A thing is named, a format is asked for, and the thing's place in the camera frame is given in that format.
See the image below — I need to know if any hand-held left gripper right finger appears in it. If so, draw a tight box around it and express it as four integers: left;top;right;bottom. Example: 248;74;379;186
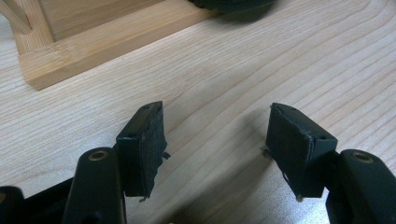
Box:
265;103;396;224

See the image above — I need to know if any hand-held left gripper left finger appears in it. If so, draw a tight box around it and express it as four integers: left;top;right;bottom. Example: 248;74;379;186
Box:
61;101;167;224

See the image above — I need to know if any wooden rack base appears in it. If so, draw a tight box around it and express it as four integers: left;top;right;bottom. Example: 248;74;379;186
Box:
0;0;219;91

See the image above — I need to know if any black ankle boot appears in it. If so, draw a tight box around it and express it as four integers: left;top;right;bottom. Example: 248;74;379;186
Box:
188;0;278;15

